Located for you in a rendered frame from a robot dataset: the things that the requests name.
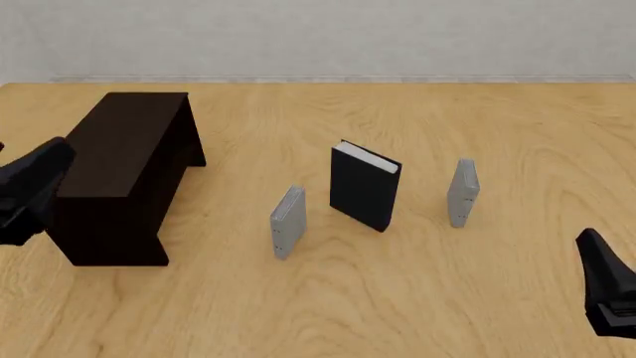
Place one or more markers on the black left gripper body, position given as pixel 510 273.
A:
pixel 22 225

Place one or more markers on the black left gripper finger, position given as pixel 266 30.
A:
pixel 37 171

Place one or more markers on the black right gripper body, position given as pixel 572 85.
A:
pixel 616 320

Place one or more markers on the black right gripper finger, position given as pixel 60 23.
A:
pixel 603 264

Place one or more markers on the dark brown wooden cabinet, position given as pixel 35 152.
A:
pixel 119 149

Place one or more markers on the grey book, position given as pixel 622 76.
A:
pixel 462 194
pixel 288 223

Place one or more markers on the black book with white pages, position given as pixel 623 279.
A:
pixel 363 190

